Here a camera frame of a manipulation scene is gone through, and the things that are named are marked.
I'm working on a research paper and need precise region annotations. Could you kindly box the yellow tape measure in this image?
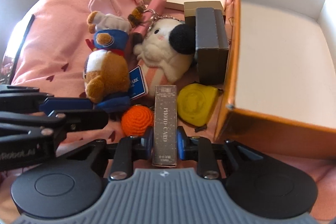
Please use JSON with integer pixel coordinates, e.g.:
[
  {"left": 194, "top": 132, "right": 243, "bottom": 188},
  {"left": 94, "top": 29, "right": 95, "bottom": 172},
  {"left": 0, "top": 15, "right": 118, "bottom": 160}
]
[{"left": 177, "top": 83, "right": 219, "bottom": 127}]

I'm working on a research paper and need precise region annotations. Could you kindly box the grey photo card box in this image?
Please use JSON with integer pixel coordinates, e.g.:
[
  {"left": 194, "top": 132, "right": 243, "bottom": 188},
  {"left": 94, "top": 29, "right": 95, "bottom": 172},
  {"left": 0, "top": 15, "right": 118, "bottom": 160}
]
[{"left": 152, "top": 85, "right": 177, "bottom": 168}]

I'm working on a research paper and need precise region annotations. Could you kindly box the blue card tag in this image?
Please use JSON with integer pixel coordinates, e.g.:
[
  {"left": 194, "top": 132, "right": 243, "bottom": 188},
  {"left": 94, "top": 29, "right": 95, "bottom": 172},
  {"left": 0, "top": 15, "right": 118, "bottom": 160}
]
[{"left": 128, "top": 65, "right": 148, "bottom": 100}]

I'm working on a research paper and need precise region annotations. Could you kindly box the white dog plush keychain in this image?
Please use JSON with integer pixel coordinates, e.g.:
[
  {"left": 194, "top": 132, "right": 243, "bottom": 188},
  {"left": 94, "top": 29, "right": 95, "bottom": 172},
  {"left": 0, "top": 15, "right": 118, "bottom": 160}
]
[{"left": 133, "top": 18, "right": 196, "bottom": 98}]

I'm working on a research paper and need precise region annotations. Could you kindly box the orange cardboard storage box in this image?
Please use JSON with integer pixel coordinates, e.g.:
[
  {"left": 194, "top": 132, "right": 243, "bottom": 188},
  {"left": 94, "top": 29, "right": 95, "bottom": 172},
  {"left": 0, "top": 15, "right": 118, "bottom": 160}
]
[{"left": 214, "top": 0, "right": 335, "bottom": 159}]

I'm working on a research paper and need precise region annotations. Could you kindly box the pink mini backpack pouch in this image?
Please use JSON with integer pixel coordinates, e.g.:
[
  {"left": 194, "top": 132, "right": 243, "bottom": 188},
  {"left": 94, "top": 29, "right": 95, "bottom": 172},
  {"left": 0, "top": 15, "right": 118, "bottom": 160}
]
[{"left": 88, "top": 0, "right": 144, "bottom": 19}]

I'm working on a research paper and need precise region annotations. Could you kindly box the orange crochet ball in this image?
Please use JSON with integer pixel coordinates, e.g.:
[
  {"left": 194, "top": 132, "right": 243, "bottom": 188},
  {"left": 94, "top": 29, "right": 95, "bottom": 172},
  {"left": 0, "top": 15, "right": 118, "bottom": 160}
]
[{"left": 121, "top": 105, "right": 154, "bottom": 136}]

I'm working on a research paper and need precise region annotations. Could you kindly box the brown bear plush keychain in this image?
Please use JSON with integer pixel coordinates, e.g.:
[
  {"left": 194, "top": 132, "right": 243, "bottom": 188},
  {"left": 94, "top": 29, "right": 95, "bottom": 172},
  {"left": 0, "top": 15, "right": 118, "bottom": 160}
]
[{"left": 83, "top": 7, "right": 143, "bottom": 113}]

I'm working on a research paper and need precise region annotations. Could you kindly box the pink patterned bed quilt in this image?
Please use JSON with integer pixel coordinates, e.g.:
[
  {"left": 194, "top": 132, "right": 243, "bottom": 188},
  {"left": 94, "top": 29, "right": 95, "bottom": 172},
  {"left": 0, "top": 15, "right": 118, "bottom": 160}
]
[{"left": 1, "top": 0, "right": 335, "bottom": 223}]

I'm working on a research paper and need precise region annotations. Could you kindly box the dark grey small box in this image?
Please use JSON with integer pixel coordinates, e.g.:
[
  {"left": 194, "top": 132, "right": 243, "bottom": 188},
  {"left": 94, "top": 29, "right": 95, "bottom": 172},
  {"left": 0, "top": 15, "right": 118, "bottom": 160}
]
[{"left": 195, "top": 7, "right": 229, "bottom": 85}]

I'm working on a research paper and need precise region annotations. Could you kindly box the pink metallic tube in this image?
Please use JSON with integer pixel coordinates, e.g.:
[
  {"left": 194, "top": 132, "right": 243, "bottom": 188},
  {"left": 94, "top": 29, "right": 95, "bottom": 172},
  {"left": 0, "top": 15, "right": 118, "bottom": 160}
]
[{"left": 130, "top": 0, "right": 167, "bottom": 46}]

